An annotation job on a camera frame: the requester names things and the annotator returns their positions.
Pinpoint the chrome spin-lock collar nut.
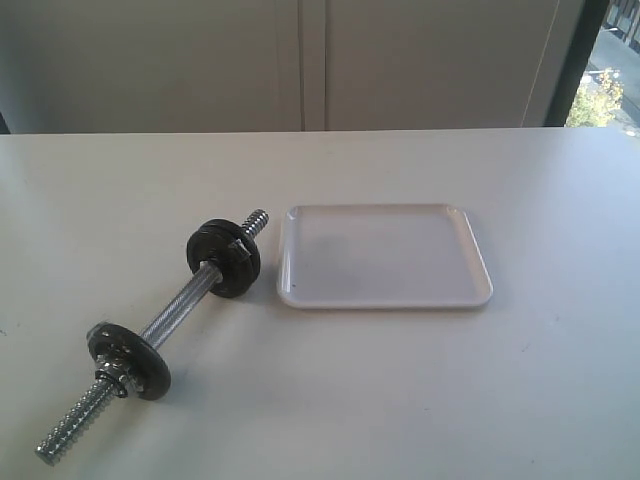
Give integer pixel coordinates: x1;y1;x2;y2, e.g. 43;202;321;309
95;354;143;398

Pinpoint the chrome threaded dumbbell bar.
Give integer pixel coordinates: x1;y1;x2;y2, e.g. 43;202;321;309
35;209;269;466

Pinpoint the black window frame post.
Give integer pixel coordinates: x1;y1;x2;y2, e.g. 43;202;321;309
543;0;610;127

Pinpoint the white rectangular plastic tray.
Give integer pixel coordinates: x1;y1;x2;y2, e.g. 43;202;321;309
277;204;493;310

